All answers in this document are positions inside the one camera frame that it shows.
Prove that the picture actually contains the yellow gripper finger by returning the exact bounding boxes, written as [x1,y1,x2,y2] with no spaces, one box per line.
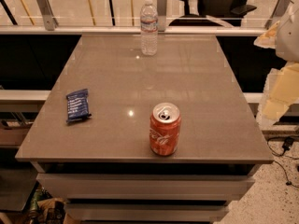
[253,21,279,49]
[262,63,299,121]

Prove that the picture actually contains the clear plastic water bottle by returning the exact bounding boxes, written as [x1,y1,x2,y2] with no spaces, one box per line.
[140,0,158,56]

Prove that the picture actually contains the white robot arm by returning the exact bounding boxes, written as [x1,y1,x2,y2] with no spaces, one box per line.
[254,4,299,124]

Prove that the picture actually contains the blue rxbar wrapper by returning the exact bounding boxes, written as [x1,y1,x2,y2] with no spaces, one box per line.
[66,89,92,123]

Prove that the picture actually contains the black office chair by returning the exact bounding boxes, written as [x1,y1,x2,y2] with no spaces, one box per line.
[170,0,256,27]

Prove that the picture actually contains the orange coca-cola can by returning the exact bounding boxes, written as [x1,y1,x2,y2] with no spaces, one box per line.
[149,103,181,156]

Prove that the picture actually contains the grey drawer cabinet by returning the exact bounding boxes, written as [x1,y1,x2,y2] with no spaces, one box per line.
[31,161,261,224]

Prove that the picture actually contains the glass railing with metal brackets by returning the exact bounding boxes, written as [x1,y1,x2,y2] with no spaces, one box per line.
[0,0,298,35]

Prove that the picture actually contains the clutter boxes on floor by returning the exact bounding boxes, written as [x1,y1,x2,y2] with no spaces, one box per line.
[0,189,81,224]

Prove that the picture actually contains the black power adapter cable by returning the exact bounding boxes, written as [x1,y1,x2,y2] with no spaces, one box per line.
[266,135,299,189]

